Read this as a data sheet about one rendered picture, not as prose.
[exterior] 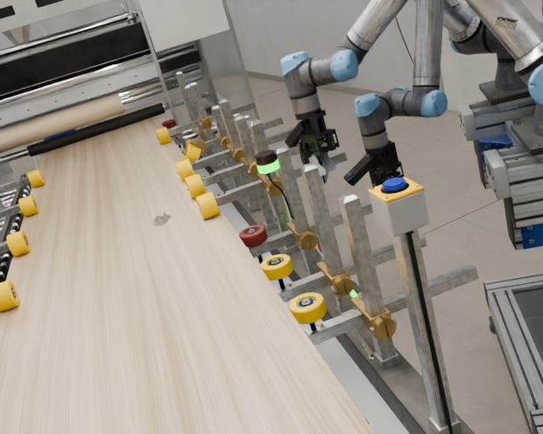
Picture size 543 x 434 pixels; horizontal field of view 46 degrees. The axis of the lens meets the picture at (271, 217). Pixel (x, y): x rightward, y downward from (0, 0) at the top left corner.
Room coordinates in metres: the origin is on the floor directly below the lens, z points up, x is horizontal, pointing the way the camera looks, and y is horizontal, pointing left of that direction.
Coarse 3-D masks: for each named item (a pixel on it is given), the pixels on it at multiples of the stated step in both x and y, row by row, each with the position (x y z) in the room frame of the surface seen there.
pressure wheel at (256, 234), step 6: (246, 228) 1.78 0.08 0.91; (252, 228) 1.76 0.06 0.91; (258, 228) 1.76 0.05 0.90; (264, 228) 1.75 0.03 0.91; (240, 234) 1.75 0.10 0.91; (246, 234) 1.74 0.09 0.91; (252, 234) 1.73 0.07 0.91; (258, 234) 1.72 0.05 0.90; (264, 234) 1.73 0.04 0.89; (246, 240) 1.72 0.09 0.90; (252, 240) 1.72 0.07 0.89; (258, 240) 1.72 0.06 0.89; (264, 240) 1.73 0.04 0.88; (246, 246) 1.73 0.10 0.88; (252, 246) 1.72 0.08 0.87
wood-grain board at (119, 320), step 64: (64, 192) 2.84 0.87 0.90; (128, 192) 2.54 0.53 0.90; (64, 256) 2.02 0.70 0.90; (128, 256) 1.85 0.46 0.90; (192, 256) 1.71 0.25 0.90; (0, 320) 1.66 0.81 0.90; (64, 320) 1.54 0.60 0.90; (128, 320) 1.43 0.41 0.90; (192, 320) 1.34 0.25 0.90; (256, 320) 1.25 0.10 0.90; (0, 384) 1.30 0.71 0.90; (64, 384) 1.22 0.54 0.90; (128, 384) 1.15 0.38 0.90; (192, 384) 1.09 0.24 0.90; (256, 384) 1.03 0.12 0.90; (320, 384) 0.97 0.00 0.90
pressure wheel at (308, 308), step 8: (296, 296) 1.30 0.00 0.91; (304, 296) 1.29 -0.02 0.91; (312, 296) 1.28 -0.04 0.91; (320, 296) 1.27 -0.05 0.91; (296, 304) 1.27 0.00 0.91; (304, 304) 1.25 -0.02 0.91; (312, 304) 1.25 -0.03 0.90; (320, 304) 1.24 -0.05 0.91; (296, 312) 1.23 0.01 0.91; (304, 312) 1.23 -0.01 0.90; (312, 312) 1.22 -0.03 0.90; (320, 312) 1.23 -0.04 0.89; (304, 320) 1.23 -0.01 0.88; (312, 320) 1.22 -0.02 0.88; (312, 328) 1.26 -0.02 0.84
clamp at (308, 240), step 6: (288, 228) 1.81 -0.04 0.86; (294, 228) 1.77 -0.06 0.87; (294, 234) 1.75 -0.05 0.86; (300, 234) 1.71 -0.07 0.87; (306, 234) 1.70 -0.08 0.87; (312, 234) 1.70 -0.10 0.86; (300, 240) 1.70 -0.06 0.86; (306, 240) 1.70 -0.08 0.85; (312, 240) 1.70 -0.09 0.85; (300, 246) 1.72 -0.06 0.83; (306, 246) 1.69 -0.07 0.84; (312, 246) 1.70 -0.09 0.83
